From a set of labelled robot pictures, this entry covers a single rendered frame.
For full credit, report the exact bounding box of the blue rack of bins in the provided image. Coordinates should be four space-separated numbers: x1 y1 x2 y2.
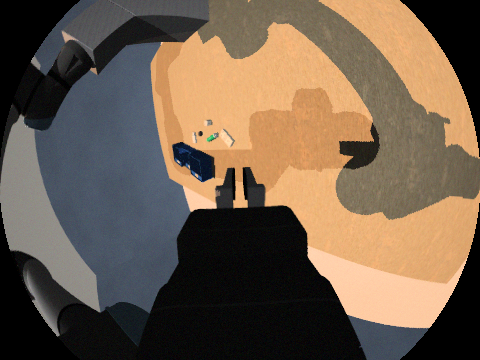
172 142 213 183

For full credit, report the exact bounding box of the green battery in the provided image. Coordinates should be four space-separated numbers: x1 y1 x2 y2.
207 133 218 142

